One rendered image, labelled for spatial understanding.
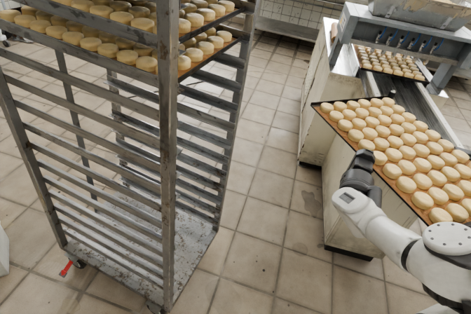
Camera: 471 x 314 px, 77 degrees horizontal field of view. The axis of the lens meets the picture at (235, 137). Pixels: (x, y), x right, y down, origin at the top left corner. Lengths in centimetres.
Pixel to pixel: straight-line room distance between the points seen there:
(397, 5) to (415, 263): 152
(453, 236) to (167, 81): 58
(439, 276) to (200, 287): 128
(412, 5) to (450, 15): 21
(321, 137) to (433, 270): 166
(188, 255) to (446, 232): 124
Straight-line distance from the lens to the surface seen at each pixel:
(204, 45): 87
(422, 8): 196
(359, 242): 188
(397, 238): 67
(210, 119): 121
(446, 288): 65
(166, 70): 61
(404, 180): 97
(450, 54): 215
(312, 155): 230
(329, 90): 200
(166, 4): 57
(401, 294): 208
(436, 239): 61
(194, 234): 168
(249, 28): 100
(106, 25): 72
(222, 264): 178
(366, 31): 197
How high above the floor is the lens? 156
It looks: 38 degrees down
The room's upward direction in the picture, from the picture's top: 10 degrees clockwise
